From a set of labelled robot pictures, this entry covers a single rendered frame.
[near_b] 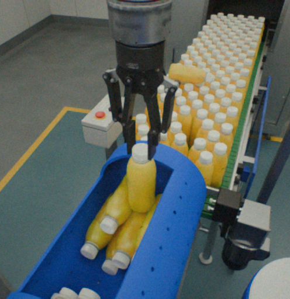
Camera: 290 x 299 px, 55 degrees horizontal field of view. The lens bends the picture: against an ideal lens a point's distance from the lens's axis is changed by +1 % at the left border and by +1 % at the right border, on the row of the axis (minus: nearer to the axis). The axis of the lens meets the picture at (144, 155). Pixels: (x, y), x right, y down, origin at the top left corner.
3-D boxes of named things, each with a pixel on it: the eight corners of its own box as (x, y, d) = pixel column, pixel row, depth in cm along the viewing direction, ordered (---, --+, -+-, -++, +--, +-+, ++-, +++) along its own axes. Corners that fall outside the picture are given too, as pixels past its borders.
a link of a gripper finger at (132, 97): (133, 79, 44) (125, 76, 45) (124, 130, 53) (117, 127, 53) (142, 69, 47) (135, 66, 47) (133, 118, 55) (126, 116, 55)
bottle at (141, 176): (130, 215, 66) (127, 167, 55) (126, 194, 71) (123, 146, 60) (157, 211, 67) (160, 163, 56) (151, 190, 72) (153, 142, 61)
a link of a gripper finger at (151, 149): (152, 124, 54) (156, 125, 53) (152, 150, 58) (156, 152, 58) (147, 133, 51) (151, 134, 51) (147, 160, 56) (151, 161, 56)
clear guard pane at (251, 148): (226, 243, 133) (253, 173, 100) (247, 144, 187) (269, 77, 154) (227, 243, 133) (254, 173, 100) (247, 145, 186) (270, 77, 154)
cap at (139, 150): (133, 162, 56) (133, 156, 55) (130, 150, 59) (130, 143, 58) (152, 160, 57) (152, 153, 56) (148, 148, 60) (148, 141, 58)
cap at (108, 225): (119, 223, 65) (116, 229, 64) (115, 230, 68) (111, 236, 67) (104, 215, 66) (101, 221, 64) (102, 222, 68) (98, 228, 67)
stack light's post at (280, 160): (227, 270, 170) (291, 123, 96) (228, 264, 173) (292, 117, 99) (234, 272, 169) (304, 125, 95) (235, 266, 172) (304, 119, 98)
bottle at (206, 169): (189, 184, 102) (194, 150, 91) (207, 185, 101) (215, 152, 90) (190, 198, 97) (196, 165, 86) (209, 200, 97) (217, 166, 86)
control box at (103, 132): (85, 142, 104) (80, 120, 97) (109, 114, 118) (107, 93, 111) (109, 149, 101) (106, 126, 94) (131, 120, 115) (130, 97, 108)
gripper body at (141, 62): (102, 41, 40) (109, 97, 47) (158, 50, 38) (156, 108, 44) (124, 25, 45) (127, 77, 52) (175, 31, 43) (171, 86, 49)
